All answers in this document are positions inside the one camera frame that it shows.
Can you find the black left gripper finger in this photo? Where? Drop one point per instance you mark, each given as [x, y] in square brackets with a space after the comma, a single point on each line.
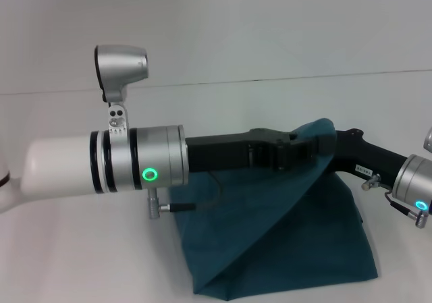
[297, 152]

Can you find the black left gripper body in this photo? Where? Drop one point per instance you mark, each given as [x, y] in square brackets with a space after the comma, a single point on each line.
[233, 151]

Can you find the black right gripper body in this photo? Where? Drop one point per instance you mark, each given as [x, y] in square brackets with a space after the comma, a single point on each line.
[368, 159]

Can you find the teal t-shirt with FREE print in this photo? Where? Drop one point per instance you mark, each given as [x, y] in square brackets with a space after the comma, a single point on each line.
[287, 222]

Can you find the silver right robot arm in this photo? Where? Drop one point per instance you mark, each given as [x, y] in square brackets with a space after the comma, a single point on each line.
[416, 181]

